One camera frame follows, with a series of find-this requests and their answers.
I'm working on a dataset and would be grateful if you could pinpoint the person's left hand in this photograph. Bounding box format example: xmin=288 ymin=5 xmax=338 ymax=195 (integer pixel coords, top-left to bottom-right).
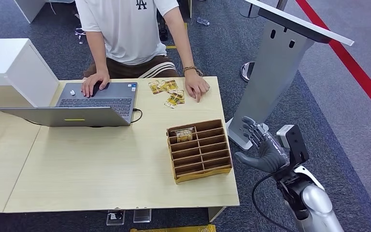
xmin=184 ymin=71 xmax=211 ymax=103

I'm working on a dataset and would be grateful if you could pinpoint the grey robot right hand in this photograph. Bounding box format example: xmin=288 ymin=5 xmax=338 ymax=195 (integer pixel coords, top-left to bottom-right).
xmin=234 ymin=116 xmax=290 ymax=174

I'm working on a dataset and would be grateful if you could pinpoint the person's right hand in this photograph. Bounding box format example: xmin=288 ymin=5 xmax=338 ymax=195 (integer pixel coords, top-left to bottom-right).
xmin=81 ymin=70 xmax=111 ymax=98

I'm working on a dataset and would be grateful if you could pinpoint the person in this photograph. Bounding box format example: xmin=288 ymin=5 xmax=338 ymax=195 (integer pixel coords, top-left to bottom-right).
xmin=74 ymin=0 xmax=211 ymax=103

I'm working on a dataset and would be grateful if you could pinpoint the brown cardboard card organizer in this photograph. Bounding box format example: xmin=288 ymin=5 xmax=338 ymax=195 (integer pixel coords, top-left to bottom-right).
xmin=166 ymin=119 xmax=234 ymax=185

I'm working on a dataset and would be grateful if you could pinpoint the grey laptop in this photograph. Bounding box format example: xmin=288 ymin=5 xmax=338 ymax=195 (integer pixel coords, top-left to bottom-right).
xmin=0 ymin=81 xmax=139 ymax=128

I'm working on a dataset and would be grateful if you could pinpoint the round chrome stanchion base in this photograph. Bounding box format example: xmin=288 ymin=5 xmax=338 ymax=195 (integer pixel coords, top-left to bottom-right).
xmin=240 ymin=61 xmax=257 ymax=83

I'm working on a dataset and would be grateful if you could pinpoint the white table leg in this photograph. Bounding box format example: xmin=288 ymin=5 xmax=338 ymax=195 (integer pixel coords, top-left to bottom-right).
xmin=208 ymin=207 xmax=227 ymax=223

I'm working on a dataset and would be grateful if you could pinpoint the grey kiosk stand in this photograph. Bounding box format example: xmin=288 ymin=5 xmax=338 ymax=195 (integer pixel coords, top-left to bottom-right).
xmin=226 ymin=0 xmax=355 ymax=151

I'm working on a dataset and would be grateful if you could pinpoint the white cabinet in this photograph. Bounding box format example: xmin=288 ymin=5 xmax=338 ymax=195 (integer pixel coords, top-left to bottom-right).
xmin=0 ymin=38 xmax=60 ymax=108

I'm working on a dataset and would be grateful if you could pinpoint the grey round pole base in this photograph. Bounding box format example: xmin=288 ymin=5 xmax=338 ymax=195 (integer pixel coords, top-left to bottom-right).
xmin=239 ymin=0 xmax=264 ymax=18

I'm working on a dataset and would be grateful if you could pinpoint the white furniture panel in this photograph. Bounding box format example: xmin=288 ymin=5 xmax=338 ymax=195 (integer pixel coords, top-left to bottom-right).
xmin=14 ymin=0 xmax=75 ymax=24

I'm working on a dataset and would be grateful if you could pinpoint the yellow cardboard piece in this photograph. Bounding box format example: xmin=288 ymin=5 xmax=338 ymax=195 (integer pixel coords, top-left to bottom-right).
xmin=129 ymin=224 xmax=217 ymax=232

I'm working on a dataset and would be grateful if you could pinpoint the clear acrylic stand with label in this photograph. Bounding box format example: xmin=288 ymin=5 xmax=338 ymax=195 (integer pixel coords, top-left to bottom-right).
xmin=105 ymin=210 xmax=126 ymax=227

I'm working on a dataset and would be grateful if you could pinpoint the beaded bracelet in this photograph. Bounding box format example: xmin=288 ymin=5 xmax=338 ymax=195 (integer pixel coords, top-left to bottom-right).
xmin=182 ymin=65 xmax=204 ymax=77

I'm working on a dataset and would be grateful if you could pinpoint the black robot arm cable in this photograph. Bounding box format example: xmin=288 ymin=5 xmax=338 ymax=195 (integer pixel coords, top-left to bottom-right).
xmin=251 ymin=172 xmax=290 ymax=232

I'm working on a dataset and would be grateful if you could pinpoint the white tangled floor cable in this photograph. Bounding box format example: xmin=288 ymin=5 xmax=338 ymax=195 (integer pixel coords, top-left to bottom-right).
xmin=74 ymin=27 xmax=86 ymax=45

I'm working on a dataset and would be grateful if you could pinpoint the black laptop charging cable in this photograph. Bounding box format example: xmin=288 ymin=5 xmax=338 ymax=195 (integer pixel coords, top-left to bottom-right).
xmin=130 ymin=108 xmax=143 ymax=124

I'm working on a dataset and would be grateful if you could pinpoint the thin black desk cable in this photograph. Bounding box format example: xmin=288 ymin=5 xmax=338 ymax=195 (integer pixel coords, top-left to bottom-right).
xmin=0 ymin=99 xmax=43 ymax=126

